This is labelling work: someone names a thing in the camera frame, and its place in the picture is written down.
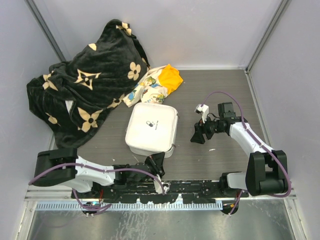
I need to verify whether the aluminium frame rail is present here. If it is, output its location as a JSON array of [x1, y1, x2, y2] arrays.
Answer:
[[24, 185, 72, 201]]

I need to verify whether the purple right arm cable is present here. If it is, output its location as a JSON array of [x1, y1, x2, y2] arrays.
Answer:
[[202, 91, 293, 216]]

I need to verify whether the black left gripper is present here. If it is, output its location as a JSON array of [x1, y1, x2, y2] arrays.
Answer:
[[144, 151, 165, 181]]

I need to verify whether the yellow cloth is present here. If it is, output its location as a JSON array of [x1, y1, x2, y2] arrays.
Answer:
[[158, 64, 184, 95]]

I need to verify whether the white slotted cable duct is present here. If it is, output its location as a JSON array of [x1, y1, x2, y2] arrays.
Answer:
[[35, 200, 223, 211]]

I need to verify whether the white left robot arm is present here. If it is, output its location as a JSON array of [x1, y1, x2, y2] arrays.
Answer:
[[28, 148, 169, 198]]

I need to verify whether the black floral fleece blanket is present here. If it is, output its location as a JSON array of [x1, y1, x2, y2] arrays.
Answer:
[[26, 19, 150, 148]]

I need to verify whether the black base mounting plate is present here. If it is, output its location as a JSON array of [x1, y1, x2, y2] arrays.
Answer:
[[77, 180, 240, 204]]

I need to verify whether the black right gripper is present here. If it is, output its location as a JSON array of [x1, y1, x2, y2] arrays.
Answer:
[[190, 112, 225, 144]]

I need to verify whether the grey medicine kit case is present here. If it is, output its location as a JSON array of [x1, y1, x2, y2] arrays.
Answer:
[[125, 102, 179, 158]]

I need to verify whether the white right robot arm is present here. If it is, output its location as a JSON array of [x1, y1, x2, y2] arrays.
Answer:
[[190, 102, 290, 197]]

